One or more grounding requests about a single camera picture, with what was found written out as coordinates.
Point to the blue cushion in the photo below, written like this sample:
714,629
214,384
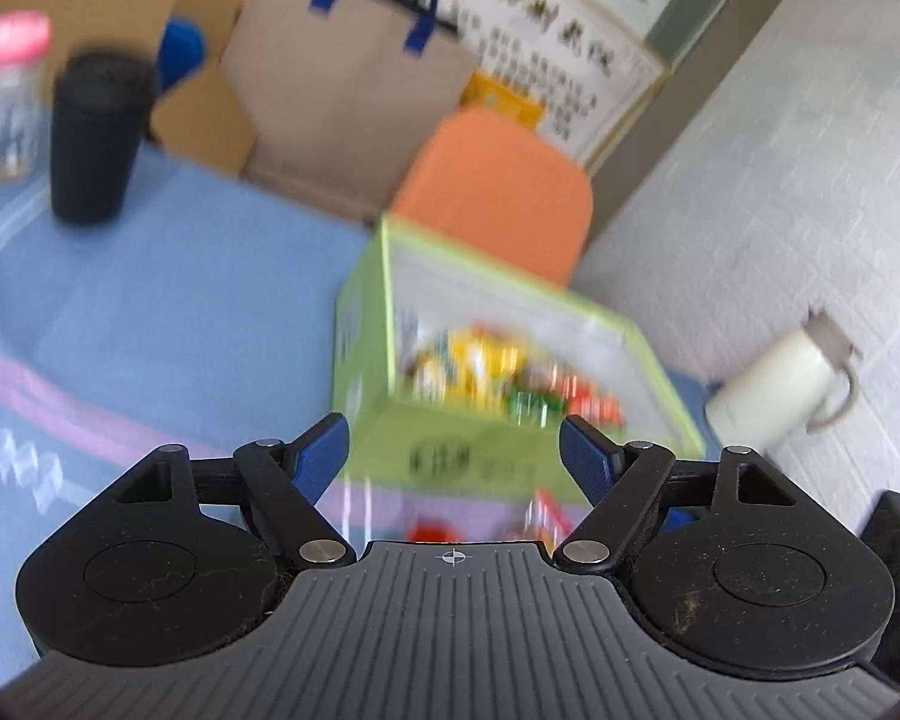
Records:
182,52

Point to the white thermos jug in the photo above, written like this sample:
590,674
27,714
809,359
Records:
765,390

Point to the pink lid clear bottle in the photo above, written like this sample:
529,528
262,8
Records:
7,97

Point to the orange cracker packet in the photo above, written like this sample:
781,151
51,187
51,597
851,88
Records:
549,516

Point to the light green box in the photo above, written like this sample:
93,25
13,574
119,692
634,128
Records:
367,360

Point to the orange chair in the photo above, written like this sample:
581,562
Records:
502,187

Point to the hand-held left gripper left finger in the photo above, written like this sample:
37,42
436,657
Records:
319,457

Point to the cardboard box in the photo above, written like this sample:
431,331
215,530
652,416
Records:
202,120

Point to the black tumbler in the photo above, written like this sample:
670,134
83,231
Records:
97,150

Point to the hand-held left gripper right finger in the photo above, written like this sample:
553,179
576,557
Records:
589,457

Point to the framed wall poster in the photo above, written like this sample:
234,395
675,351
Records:
570,75

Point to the blue striped tablecloth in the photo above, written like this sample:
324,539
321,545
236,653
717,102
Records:
180,300

